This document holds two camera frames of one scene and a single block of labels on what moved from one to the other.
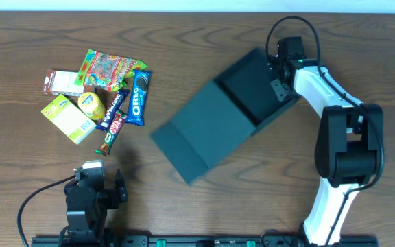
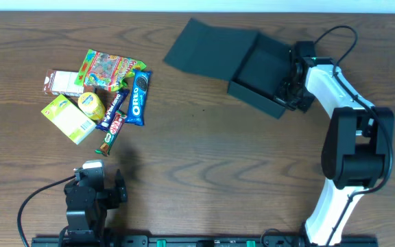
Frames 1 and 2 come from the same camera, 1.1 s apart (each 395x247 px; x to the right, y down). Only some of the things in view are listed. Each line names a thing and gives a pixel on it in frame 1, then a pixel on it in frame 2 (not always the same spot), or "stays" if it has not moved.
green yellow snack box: [69, 119] stays
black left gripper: [114, 192] stays
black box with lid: [231, 108] -> [256, 66]
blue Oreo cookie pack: [138, 96] stays
